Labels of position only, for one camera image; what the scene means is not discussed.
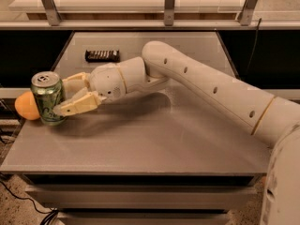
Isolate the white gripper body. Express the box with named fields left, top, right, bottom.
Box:
left=89, top=63, right=126, bottom=103

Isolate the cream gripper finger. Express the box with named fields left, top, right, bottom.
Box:
left=53, top=88, right=106, bottom=116
left=63, top=72, right=91, bottom=99

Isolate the green soda can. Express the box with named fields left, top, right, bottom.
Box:
left=31, top=71, right=65, bottom=126

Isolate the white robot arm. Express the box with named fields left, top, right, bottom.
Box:
left=54, top=41, right=300, bottom=225

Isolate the dark striped snack bar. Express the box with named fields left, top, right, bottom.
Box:
left=84, top=50, right=120, bottom=63

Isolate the orange fruit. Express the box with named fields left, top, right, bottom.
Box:
left=15, top=91, right=40, bottom=120

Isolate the metal frame rail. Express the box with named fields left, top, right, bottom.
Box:
left=0, top=0, right=300, bottom=31

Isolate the black cable on floor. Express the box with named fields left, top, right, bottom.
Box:
left=0, top=172, right=60, bottom=225

